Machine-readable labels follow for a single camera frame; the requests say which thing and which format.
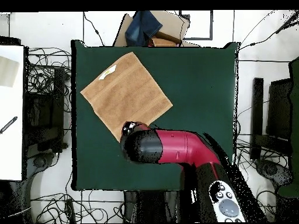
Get tan terry towel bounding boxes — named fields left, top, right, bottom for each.
left=79, top=51, right=174, bottom=143

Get dark green table cloth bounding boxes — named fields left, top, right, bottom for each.
left=71, top=40, right=240, bottom=191

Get blue denim jeans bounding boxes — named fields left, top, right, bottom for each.
left=125, top=10, right=164, bottom=47

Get brown cardboard box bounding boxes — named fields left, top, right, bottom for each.
left=113, top=10, right=200, bottom=47

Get black equipment rack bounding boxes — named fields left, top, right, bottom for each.
left=24, top=67, right=69, bottom=159

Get black swivel chair base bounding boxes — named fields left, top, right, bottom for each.
left=25, top=151, right=59, bottom=224
left=254, top=158, right=293, bottom=187

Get black chair panel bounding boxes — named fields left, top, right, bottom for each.
left=266, top=78, right=294, bottom=141

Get white desk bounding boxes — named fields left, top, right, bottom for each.
left=0, top=44, right=25, bottom=181

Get black ribbed rod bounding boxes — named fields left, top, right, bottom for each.
left=0, top=115, right=18, bottom=135

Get beige paper sheet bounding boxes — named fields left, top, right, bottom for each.
left=0, top=55, right=20, bottom=88

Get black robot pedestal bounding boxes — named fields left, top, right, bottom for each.
left=123, top=190, right=183, bottom=223

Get black upright post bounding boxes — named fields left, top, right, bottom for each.
left=250, top=77, right=264, bottom=160

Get thin black cable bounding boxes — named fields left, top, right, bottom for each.
left=83, top=11, right=105, bottom=47

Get black rectangular frame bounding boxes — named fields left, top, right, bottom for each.
left=179, top=10, right=214, bottom=41

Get long black cable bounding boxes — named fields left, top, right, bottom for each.
left=239, top=10, right=299, bottom=50

